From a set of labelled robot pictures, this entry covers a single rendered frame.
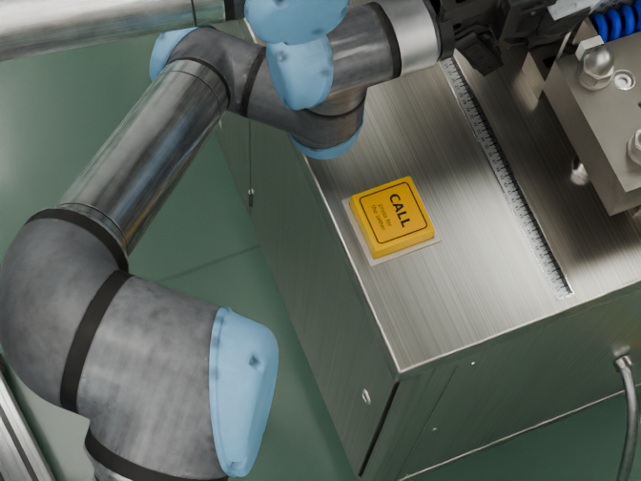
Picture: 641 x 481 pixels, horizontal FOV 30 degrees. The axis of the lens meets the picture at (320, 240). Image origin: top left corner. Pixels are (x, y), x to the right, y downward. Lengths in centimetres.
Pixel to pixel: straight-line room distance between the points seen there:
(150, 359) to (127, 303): 5
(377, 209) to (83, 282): 45
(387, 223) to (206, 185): 106
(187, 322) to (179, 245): 136
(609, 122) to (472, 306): 24
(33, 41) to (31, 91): 157
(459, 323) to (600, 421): 99
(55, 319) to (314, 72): 35
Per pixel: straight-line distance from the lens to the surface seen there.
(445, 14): 112
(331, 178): 131
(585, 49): 125
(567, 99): 127
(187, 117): 112
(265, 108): 120
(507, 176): 134
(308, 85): 110
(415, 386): 134
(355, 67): 111
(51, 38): 86
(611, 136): 124
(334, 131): 119
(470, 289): 128
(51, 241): 96
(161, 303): 91
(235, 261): 224
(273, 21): 85
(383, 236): 126
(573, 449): 221
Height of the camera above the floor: 209
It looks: 68 degrees down
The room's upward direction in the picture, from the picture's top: 7 degrees clockwise
